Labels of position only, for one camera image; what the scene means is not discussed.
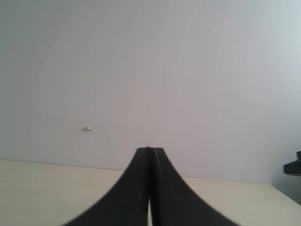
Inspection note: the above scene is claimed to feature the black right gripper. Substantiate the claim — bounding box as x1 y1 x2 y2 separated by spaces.
283 151 301 177

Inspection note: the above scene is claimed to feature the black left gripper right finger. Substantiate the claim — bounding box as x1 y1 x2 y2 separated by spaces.
150 148 237 226

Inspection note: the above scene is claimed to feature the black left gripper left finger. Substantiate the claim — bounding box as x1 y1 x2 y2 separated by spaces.
66 147 151 226

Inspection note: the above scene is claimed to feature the small white wall blob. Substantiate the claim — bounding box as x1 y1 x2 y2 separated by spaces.
84 126 93 132

